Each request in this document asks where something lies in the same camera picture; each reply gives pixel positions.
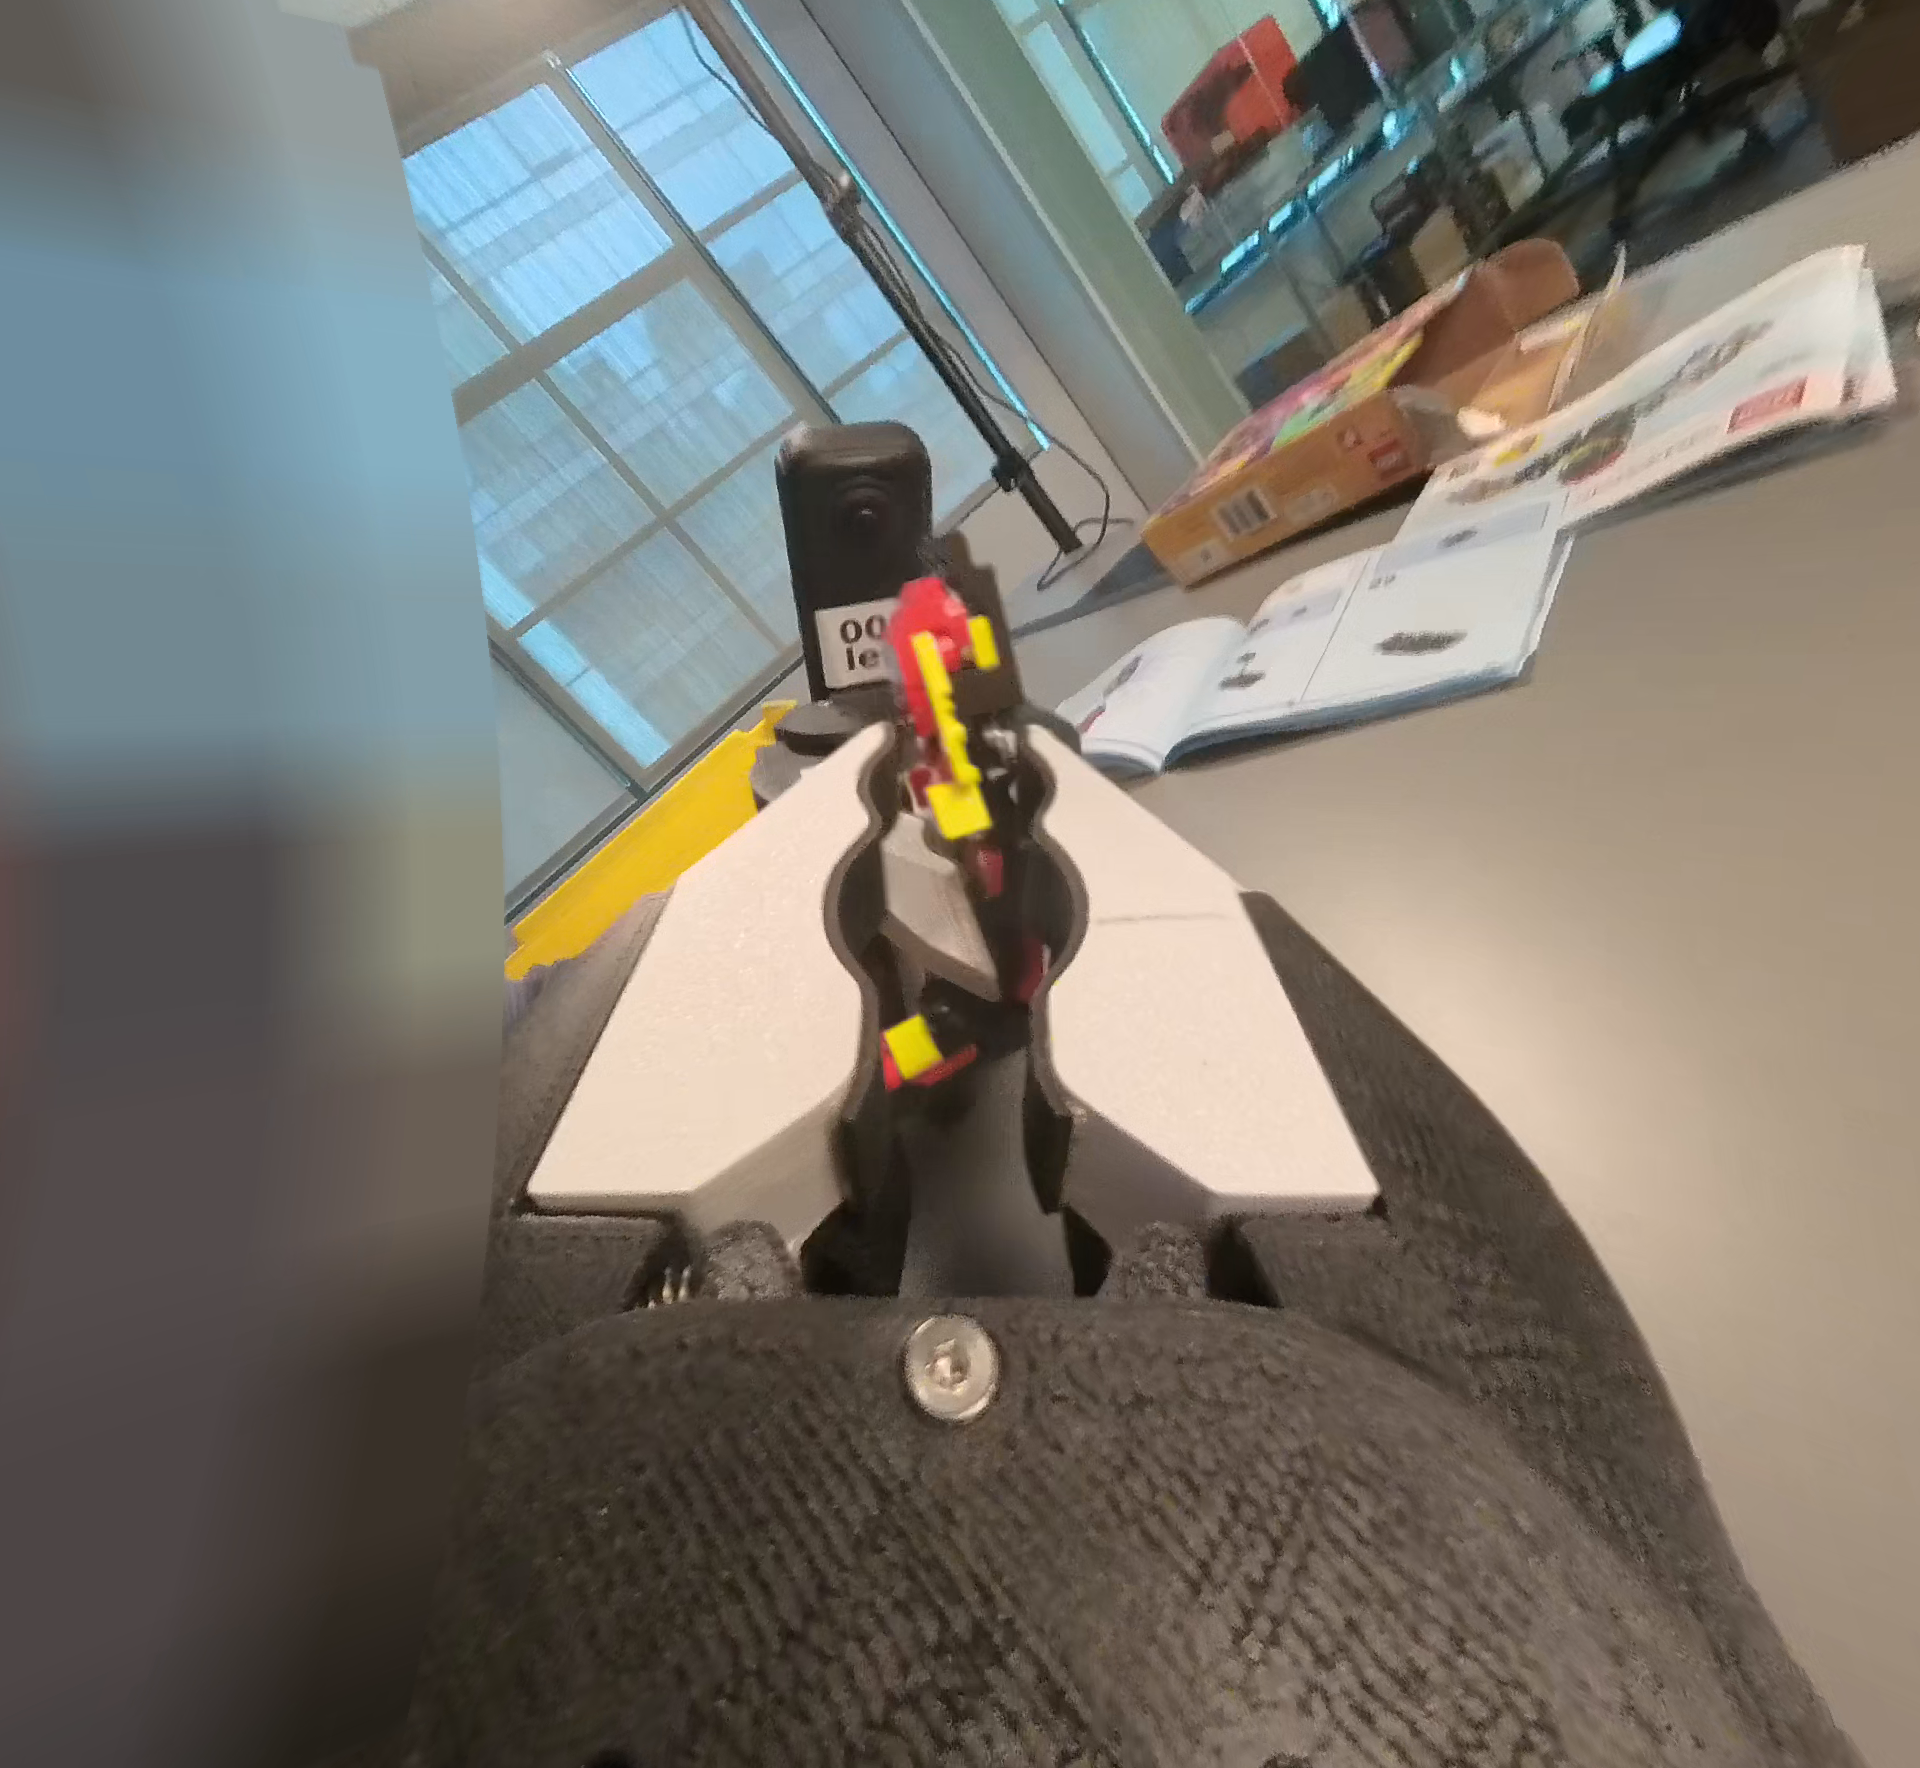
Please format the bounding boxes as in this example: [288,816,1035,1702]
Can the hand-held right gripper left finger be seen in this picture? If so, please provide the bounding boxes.
[526,721,902,1230]

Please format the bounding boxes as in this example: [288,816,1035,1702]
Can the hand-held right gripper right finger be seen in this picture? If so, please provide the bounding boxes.
[1019,724,1383,1230]

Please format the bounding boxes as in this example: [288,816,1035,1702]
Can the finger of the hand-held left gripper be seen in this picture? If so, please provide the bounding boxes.
[873,808,1004,1008]

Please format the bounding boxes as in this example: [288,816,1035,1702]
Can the red yellow black lego assembly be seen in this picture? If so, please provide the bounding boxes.
[882,574,1055,1095]

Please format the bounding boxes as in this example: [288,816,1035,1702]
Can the yellow plastic bin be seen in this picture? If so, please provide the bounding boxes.
[505,702,795,985]

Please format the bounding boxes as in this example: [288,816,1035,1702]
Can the orange lego set box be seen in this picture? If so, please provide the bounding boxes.
[1140,237,1633,592]

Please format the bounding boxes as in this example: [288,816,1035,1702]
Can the open lego instruction booklet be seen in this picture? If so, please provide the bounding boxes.
[1056,530,1578,780]

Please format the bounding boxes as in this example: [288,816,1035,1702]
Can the closed lego instruction booklet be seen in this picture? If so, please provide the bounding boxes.
[1417,241,1901,527]

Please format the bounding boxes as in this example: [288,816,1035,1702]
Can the black light stand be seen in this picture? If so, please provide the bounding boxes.
[592,0,1085,558]

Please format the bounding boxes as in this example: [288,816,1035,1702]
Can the large window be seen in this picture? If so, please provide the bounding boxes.
[396,4,1044,780]

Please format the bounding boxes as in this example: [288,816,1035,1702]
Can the red storage box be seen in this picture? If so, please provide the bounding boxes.
[1158,12,1302,176]

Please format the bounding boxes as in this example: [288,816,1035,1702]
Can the brown cardboard box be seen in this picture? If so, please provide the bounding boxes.
[1746,0,1920,166]

